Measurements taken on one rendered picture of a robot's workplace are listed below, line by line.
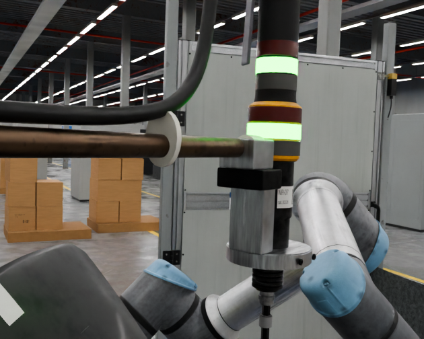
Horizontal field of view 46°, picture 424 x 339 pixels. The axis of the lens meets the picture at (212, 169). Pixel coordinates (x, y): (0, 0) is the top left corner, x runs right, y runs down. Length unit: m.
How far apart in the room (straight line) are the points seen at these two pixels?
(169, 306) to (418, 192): 9.28
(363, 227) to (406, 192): 9.42
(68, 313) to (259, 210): 0.15
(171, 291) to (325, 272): 0.56
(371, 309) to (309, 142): 1.90
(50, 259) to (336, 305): 0.36
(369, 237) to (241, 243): 0.66
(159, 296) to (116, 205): 7.51
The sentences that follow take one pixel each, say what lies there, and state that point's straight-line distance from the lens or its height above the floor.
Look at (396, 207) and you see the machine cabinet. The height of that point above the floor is 0.40.
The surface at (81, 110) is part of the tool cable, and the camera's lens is 0.25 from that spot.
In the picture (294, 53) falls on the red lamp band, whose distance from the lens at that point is 0.41.
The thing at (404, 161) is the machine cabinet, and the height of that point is 1.33.
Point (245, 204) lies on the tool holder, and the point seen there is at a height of 1.50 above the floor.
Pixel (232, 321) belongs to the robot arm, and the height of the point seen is 1.16.
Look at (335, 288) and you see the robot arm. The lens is 0.62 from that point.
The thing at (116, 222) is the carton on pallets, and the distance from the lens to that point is 8.60.
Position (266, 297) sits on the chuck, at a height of 1.42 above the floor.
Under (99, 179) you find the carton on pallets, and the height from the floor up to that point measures 0.87.
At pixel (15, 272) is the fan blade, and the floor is 1.45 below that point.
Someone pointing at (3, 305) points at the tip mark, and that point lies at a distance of 0.35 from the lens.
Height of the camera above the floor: 1.55
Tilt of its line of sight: 3 degrees down
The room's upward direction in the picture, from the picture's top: 2 degrees clockwise
